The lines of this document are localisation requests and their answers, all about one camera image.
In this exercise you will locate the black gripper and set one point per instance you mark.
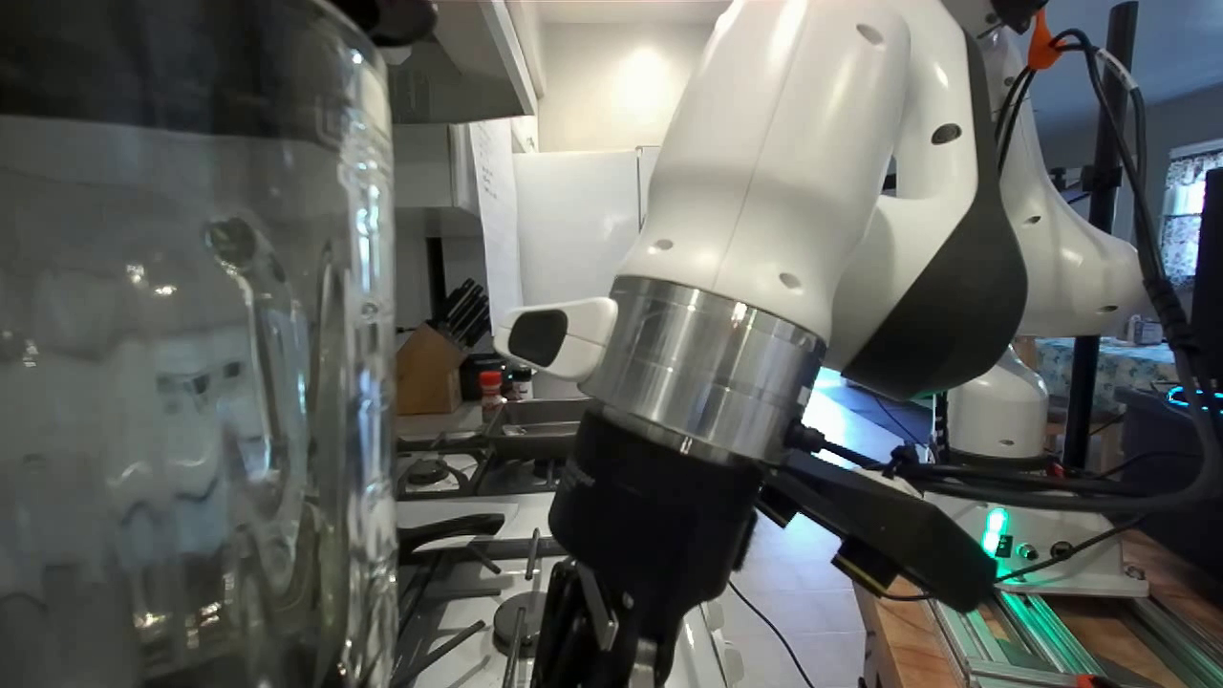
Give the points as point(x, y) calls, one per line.
point(656, 521)

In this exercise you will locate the black stand pole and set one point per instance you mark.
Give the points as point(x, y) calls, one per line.
point(1082, 408)

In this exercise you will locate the black cast iron stove grate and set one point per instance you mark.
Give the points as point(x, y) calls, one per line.
point(481, 473)
point(445, 614)

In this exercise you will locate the dark metal baking pan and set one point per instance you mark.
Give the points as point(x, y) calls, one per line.
point(537, 433)

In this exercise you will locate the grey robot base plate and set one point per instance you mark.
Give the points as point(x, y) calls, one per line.
point(1082, 561)

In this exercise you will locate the black monitor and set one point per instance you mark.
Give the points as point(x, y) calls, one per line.
point(1207, 273)

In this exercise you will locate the small dark spice jar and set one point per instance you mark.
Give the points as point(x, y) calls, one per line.
point(515, 382)

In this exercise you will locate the dark round burner cap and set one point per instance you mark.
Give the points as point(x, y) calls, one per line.
point(515, 626)

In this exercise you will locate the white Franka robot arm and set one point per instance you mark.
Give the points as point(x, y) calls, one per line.
point(778, 164)

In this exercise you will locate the white refrigerator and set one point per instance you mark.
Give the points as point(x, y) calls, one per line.
point(575, 229)

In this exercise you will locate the wooden table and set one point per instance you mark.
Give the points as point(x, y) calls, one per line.
point(903, 637)

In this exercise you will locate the white range hood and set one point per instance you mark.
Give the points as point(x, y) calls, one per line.
point(470, 59)

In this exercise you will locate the red capped spice jar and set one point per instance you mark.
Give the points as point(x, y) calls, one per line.
point(490, 396)

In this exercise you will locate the white gas stove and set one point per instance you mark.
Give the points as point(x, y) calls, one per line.
point(509, 575)

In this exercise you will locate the clear glass blender jar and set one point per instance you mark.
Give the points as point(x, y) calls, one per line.
point(177, 382)

